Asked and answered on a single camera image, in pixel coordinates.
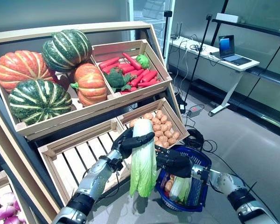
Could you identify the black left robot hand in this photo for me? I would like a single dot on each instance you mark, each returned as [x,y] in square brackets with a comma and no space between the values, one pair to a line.
[126,144]

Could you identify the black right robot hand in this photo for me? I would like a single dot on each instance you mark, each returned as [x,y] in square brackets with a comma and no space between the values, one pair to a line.
[177,165]

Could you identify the napa cabbage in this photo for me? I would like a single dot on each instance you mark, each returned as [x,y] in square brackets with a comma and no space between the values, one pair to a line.
[179,189]
[143,170]

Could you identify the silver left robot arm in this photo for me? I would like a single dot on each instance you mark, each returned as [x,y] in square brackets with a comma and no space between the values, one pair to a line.
[95,177]

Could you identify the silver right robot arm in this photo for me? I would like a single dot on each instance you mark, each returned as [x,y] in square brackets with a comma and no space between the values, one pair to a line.
[226,182]

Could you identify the blue plastic shopping basket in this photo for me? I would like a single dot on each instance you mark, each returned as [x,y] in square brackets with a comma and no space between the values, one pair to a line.
[198,193]

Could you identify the tan sweet potato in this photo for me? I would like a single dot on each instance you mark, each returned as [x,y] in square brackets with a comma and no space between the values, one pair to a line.
[169,185]

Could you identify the brown potato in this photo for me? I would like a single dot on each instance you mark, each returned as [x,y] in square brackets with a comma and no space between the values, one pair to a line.
[163,139]
[165,145]
[172,140]
[176,135]
[159,114]
[163,119]
[148,116]
[156,121]
[168,125]
[133,122]

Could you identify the wooden crate with potatoes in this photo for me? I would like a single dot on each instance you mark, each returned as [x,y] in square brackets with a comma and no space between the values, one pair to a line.
[170,112]

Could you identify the grey power box red button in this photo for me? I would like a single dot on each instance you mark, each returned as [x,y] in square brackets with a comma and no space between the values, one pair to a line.
[194,110]

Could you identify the small white power adapter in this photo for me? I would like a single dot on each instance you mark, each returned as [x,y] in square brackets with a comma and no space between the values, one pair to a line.
[182,107]

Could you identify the red carrot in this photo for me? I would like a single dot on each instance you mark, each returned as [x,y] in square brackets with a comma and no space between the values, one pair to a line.
[149,75]
[126,68]
[109,63]
[137,79]
[131,61]
[148,83]

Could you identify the dark green leafy broccoli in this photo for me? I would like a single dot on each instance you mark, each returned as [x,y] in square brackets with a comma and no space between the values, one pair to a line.
[116,79]

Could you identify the orange pumpkin with green stem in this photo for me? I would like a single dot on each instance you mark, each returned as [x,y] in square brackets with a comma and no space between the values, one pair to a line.
[91,84]

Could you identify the wooden crate with pumpkins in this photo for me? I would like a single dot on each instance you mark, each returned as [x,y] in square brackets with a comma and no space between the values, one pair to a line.
[60,119]

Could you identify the empty slatted wooden crate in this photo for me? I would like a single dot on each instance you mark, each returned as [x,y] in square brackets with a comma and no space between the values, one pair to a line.
[60,172]

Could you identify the light green round vegetable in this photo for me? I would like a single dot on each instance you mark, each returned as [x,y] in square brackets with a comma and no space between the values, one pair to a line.
[143,61]

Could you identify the wooden crate with carrots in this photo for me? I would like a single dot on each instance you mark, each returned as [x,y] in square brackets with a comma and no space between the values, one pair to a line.
[154,61]

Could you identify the green striped pumpkin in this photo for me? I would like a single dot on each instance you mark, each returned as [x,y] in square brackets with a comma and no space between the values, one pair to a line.
[66,50]
[39,101]

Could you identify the white office desk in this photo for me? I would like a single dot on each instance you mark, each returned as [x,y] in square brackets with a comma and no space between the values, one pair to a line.
[200,67]

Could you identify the black tripod stand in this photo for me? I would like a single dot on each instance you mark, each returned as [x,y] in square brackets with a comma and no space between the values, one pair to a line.
[197,58]

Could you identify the black pole with sensor box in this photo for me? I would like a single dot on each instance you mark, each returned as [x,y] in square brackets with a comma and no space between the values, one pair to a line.
[165,35]

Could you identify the black router with antennas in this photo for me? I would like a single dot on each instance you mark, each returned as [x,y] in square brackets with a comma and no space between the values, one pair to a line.
[175,35]

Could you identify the glass door display fridge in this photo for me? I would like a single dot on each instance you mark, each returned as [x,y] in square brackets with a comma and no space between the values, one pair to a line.
[151,23]

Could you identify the purple white turnip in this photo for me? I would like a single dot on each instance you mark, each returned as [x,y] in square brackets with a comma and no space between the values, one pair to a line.
[7,198]
[22,217]
[16,205]
[5,212]
[12,220]

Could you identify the large orange ribbed pumpkin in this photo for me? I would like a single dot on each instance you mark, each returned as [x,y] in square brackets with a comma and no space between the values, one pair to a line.
[21,68]

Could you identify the wooden display shelf rack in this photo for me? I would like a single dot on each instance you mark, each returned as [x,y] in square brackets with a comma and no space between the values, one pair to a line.
[60,32]

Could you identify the grey open laptop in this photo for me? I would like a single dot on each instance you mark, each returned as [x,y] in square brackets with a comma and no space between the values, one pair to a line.
[226,45]

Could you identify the white flat box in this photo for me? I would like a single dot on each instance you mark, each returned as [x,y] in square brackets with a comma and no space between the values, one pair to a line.
[227,17]

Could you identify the dark wall base rail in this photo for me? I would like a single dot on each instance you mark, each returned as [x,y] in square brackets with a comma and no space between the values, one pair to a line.
[259,116]

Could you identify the black wall shelf ledge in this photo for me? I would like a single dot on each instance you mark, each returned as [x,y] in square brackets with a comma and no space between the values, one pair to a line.
[259,29]
[270,78]

